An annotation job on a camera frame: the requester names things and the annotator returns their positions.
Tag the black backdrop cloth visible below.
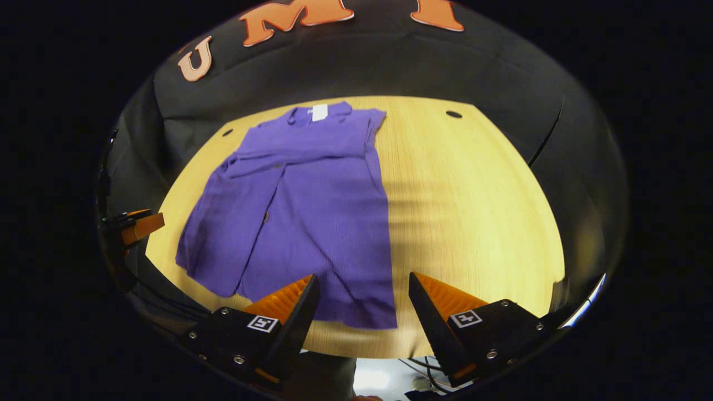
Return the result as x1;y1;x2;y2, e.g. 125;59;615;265
97;0;630;346

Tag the purple ribbed garment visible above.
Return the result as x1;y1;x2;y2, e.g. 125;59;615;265
175;101;398;330

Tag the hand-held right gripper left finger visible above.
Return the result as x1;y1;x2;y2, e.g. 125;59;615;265
179;273;321;390

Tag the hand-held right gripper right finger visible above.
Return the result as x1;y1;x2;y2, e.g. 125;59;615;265
408;272;560;389

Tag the black floor cable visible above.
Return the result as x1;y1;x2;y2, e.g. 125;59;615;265
398;356;446;393

